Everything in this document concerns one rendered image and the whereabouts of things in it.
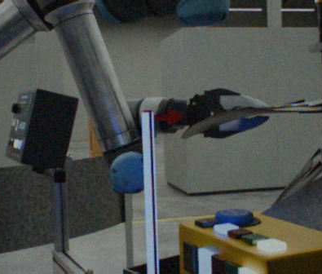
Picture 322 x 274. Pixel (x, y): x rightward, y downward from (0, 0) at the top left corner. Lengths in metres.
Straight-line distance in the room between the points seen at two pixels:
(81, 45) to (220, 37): 6.29
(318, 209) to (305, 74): 6.75
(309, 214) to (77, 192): 1.95
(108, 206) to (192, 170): 4.22
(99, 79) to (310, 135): 6.81
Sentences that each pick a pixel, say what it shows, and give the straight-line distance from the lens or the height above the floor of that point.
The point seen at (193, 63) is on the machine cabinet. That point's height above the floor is 1.78.
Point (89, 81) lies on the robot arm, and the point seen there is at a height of 1.24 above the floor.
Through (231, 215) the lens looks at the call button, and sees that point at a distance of 0.54.
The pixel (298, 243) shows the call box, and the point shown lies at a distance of 0.48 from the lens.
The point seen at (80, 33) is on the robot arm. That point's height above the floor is 1.33.
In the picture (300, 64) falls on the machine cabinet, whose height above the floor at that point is 1.74.
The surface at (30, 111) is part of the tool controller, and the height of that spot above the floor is 1.20.
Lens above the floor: 1.19
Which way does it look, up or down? 3 degrees down
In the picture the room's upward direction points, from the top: 2 degrees counter-clockwise
